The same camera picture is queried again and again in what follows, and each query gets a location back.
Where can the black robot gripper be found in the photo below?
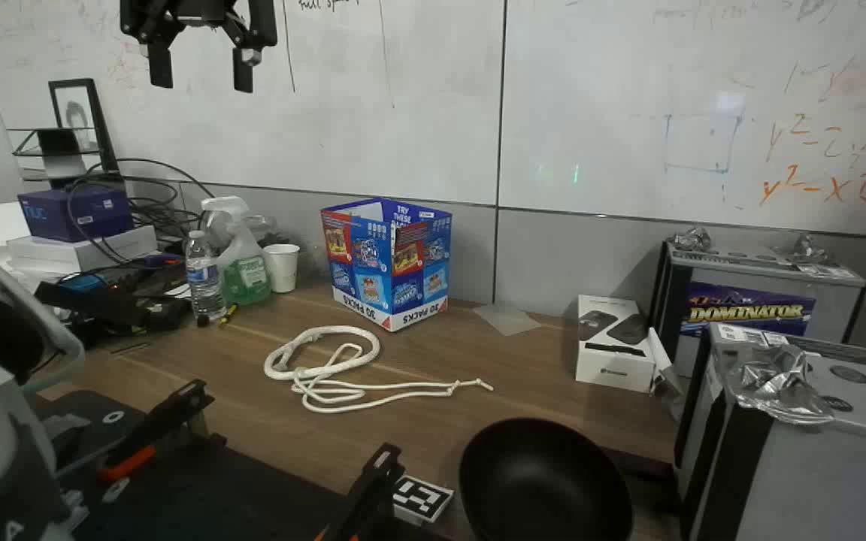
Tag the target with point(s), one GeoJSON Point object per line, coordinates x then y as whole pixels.
{"type": "Point", "coordinates": [156, 23]}

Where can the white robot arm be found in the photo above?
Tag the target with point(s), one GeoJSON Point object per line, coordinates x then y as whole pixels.
{"type": "Point", "coordinates": [156, 479]}

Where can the dark blue cardboard box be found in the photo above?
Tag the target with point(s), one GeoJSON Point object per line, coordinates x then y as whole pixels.
{"type": "Point", "coordinates": [76, 215]}

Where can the white flat box stack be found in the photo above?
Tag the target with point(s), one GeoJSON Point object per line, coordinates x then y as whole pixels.
{"type": "Point", "coordinates": [59, 258]}

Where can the blue cardboard snack box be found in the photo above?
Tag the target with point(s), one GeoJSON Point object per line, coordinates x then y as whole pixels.
{"type": "Point", "coordinates": [388, 261]}

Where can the small white product box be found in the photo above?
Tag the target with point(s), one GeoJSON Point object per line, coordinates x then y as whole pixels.
{"type": "Point", "coordinates": [617, 347]}

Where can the grey Dominator battery box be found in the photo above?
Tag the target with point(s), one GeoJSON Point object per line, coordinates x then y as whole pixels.
{"type": "Point", "coordinates": [698, 285]}

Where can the grey box with foil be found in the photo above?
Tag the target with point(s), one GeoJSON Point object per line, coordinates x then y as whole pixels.
{"type": "Point", "coordinates": [773, 439]}

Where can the clear plastic water bottle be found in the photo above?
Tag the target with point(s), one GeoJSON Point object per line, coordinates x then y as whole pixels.
{"type": "Point", "coordinates": [204, 281]}

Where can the green spray bottle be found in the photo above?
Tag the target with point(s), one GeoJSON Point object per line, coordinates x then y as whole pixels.
{"type": "Point", "coordinates": [237, 253]}

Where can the white paper cup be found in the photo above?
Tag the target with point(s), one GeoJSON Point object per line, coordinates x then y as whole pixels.
{"type": "Point", "coordinates": [284, 267]}

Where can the black white fiducial marker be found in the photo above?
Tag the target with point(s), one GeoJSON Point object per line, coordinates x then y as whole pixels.
{"type": "Point", "coordinates": [418, 502]}

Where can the black frying pan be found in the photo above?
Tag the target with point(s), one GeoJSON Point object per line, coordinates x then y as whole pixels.
{"type": "Point", "coordinates": [529, 479]}

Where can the black picture frame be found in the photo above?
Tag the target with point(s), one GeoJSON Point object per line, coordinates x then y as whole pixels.
{"type": "Point", "coordinates": [80, 110]}

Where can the black clamp orange handle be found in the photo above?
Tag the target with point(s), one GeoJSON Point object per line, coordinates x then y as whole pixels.
{"type": "Point", "coordinates": [161, 421]}

